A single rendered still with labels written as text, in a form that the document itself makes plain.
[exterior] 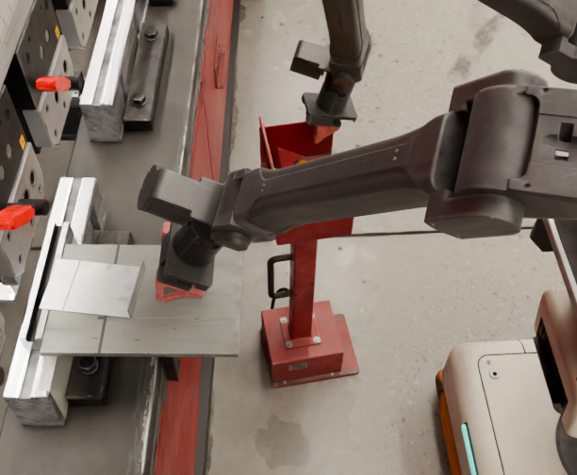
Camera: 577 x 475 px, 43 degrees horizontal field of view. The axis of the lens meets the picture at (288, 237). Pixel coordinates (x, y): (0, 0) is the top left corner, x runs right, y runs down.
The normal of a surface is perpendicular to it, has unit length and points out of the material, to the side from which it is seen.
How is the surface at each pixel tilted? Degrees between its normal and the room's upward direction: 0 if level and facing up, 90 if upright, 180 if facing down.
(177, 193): 37
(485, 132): 43
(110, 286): 0
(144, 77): 0
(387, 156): 55
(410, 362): 0
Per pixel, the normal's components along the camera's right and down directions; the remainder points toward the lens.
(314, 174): -0.81, -0.33
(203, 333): 0.00, -0.61
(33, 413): 0.00, 0.79
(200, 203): 0.45, -0.09
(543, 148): -0.28, -0.29
